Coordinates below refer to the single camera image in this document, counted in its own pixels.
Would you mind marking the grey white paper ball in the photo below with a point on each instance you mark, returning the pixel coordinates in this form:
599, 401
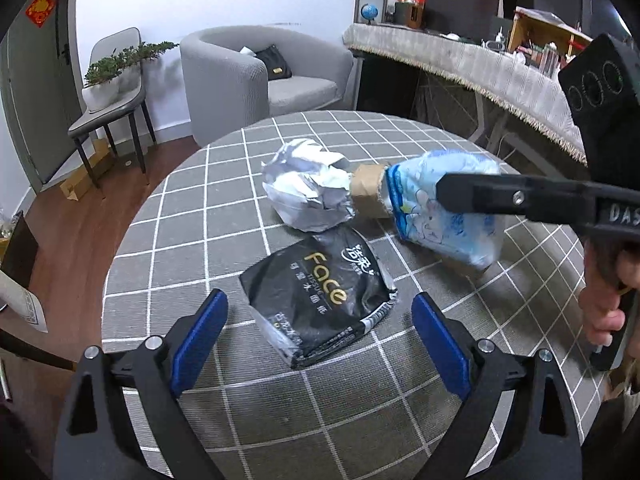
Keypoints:
309, 186

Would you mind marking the black Face tissue pack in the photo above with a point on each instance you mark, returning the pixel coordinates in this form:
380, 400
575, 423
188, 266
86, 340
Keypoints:
319, 295

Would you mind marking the beige tablecloth side table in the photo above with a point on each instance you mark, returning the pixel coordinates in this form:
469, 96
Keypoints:
23, 302

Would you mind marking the grey checked tablecloth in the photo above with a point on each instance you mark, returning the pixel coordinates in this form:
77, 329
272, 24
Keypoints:
377, 409

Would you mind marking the wooden bookshelf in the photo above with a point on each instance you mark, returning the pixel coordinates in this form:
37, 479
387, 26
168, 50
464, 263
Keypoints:
532, 30

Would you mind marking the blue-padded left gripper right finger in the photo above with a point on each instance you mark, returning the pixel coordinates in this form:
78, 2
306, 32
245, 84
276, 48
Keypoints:
540, 438

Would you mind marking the small blue globe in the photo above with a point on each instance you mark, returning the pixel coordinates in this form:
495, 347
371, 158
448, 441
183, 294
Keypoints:
368, 13

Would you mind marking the grey picture frame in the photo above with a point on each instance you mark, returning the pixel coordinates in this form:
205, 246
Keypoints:
380, 4

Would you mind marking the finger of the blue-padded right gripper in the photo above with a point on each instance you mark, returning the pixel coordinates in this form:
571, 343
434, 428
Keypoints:
539, 199

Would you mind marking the beige fringed desk cloth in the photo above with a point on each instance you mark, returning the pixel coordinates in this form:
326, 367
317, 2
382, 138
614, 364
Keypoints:
523, 91

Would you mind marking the grey door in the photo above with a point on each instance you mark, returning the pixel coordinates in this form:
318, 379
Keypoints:
39, 93

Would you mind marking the black handbag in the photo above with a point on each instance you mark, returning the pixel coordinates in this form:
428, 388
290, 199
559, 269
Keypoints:
277, 67

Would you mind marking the person's right hand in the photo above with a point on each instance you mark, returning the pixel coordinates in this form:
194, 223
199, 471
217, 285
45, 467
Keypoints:
600, 300

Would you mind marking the grey dining chair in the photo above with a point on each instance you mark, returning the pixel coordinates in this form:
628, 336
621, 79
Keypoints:
125, 106

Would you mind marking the black floor bin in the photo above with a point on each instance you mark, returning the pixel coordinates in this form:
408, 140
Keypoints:
18, 253

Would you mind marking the grey armchair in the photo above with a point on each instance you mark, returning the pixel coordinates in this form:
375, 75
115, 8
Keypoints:
227, 87

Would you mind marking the blue white tissue pack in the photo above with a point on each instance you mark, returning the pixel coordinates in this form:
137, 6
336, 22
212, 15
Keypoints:
474, 240

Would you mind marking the cardboard box on floor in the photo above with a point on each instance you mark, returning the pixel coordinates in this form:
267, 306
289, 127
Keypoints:
79, 182

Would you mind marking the potted green plant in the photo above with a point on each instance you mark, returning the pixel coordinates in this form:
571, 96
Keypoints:
118, 72

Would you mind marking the red fu door sticker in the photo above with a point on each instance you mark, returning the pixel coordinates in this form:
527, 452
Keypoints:
38, 11

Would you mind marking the black monitor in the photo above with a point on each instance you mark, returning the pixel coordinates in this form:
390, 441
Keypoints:
469, 19

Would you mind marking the brown cardboard tape roll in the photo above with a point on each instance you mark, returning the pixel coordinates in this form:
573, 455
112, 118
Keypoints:
369, 193

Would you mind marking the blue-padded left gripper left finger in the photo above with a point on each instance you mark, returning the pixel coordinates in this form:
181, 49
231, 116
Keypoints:
96, 439

